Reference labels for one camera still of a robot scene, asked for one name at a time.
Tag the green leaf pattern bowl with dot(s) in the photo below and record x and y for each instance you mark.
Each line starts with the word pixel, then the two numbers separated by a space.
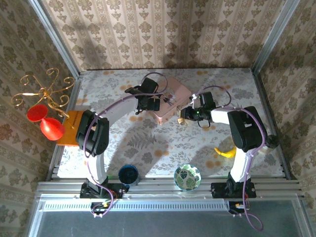
pixel 187 177

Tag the black connector box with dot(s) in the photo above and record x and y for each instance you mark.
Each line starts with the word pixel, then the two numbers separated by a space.
pixel 100 207
pixel 237 207

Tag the yellow banana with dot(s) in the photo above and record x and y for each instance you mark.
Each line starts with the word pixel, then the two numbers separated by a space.
pixel 228 154

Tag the aluminium frame rail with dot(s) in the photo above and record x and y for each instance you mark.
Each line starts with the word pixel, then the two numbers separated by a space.
pixel 158 187

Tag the dark blue cup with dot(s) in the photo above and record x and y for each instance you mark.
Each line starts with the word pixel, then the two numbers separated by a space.
pixel 128 174

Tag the orange wooden stand base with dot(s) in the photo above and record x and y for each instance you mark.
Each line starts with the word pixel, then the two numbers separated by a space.
pixel 71 123

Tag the red wine glass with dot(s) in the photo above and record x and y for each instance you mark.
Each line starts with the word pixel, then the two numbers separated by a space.
pixel 51 128

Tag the pink rectangular box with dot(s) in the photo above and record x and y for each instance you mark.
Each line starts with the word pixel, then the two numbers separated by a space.
pixel 177 91

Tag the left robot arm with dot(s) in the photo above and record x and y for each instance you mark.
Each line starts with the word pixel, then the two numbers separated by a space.
pixel 93 133

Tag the aluminium frame post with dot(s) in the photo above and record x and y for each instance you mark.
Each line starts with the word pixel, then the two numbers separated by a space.
pixel 271 37
pixel 54 37

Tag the floral tablecloth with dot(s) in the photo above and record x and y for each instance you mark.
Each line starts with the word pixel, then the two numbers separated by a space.
pixel 153 150

